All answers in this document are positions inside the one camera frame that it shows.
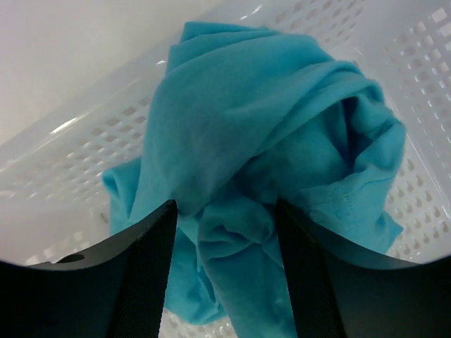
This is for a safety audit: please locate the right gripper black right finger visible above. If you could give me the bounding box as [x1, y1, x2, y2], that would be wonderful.
[275, 201, 450, 337]

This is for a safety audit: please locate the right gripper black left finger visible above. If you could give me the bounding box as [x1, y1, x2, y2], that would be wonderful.
[1, 200, 176, 337]

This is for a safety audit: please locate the teal t shirt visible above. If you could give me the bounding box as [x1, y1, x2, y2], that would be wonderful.
[103, 22, 405, 337]

